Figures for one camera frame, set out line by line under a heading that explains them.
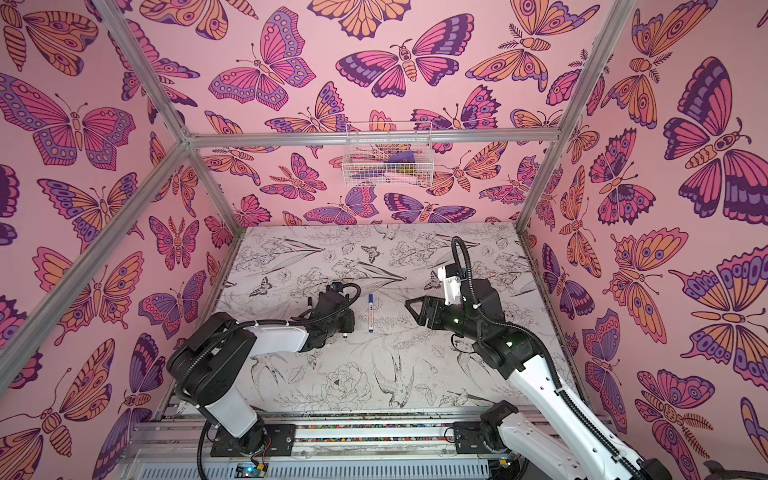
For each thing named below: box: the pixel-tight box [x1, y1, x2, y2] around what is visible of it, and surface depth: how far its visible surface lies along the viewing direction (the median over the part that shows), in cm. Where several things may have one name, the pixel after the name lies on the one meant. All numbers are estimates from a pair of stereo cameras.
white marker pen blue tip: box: [368, 302, 374, 333], surface depth 96 cm
